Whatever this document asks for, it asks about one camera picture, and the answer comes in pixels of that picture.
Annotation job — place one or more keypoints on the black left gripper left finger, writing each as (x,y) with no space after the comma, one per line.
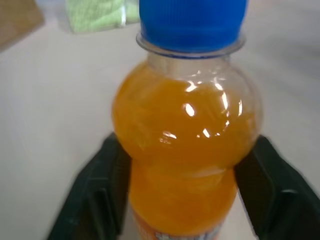
(100,190)

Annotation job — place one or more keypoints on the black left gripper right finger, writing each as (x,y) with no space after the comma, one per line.
(275,195)

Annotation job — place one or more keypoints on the orange juice bottle blue cap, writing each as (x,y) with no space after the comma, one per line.
(185,130)

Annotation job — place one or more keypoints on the green cloth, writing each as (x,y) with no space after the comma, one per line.
(97,15)

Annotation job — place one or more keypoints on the brown cardboard box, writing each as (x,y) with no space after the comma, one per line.
(15,20)

